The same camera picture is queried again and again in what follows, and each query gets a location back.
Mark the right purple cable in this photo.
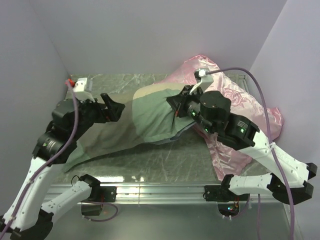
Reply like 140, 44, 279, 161
206, 66, 297, 240

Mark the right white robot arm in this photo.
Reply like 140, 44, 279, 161
166, 85, 318, 205

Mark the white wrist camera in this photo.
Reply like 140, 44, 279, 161
189, 68, 214, 95
67, 77, 95, 102

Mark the purple cable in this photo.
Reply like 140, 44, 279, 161
2, 79, 81, 233
206, 66, 297, 240

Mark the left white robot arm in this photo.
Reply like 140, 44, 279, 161
0, 93, 125, 240

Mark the aluminium front rail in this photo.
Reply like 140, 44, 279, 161
28, 181, 251, 206

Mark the pink rose satin pillow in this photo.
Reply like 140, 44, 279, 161
162, 55, 284, 181

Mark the green beige patchwork pillowcase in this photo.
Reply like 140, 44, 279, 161
62, 83, 195, 173

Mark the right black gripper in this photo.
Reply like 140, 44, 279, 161
167, 84, 216, 134

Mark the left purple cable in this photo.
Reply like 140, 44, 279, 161
2, 79, 81, 233

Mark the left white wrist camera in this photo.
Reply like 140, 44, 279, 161
67, 77, 95, 102

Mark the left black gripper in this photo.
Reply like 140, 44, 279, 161
71, 92, 125, 140

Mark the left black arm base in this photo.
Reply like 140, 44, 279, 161
80, 186, 119, 223

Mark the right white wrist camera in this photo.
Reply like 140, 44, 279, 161
189, 68, 214, 95

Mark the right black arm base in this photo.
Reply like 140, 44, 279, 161
202, 185, 240, 219

